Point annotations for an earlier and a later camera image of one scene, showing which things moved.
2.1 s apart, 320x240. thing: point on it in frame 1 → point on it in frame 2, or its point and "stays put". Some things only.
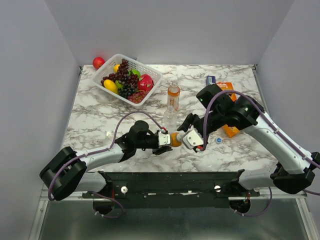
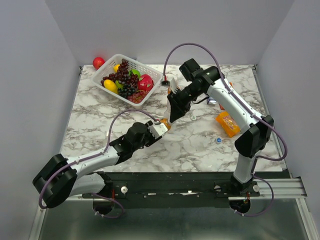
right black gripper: x=192 y=119 → x=177 y=107
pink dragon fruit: x=145 y=83 stays put
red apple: x=98 y=62 stays put
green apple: x=135 y=71 stays put
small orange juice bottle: x=174 y=141 → x=165 y=121
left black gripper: x=158 y=151 → x=153 y=140
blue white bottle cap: x=219 y=140 stays put
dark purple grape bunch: x=122 y=75 stays put
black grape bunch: x=126 y=90 stays put
